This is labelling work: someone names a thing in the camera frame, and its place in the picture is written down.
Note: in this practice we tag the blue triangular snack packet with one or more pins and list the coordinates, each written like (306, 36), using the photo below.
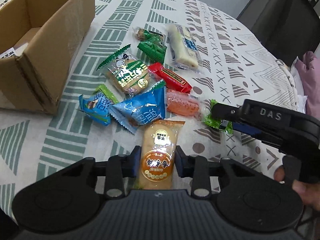
(140, 110)

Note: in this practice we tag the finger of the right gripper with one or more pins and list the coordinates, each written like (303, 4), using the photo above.
(226, 112)

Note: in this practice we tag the person right hand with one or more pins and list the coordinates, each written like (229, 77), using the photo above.
(309, 193)

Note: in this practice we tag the dark chair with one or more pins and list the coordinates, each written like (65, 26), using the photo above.
(286, 28)

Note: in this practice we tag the white blue cake bar packet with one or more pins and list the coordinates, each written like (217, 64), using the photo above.
(184, 51)

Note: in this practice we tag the dark green candy packet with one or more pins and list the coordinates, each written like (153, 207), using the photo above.
(154, 47)

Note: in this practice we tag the small green snack packet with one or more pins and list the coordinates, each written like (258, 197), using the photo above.
(207, 119)

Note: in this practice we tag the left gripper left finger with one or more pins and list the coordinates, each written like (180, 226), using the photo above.
(130, 163)

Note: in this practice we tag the orange biscuit packet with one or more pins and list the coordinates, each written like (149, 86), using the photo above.
(158, 154)

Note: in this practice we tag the red sesame candy packet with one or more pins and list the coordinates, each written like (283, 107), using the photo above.
(172, 80)

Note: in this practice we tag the blue plum candy packet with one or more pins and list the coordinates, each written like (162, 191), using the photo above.
(96, 107)

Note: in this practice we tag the green white cookie packet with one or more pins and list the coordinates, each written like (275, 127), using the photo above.
(129, 74)

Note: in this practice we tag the cardboard box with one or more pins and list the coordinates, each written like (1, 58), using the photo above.
(40, 39)

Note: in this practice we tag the orange red snack packet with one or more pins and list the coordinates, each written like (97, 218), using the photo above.
(183, 104)

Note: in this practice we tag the brown nut candy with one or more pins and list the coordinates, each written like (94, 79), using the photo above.
(142, 34)

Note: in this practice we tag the pink cloth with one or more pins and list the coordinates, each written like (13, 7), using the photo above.
(308, 69)

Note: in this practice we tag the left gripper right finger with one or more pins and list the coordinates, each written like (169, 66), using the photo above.
(184, 163)

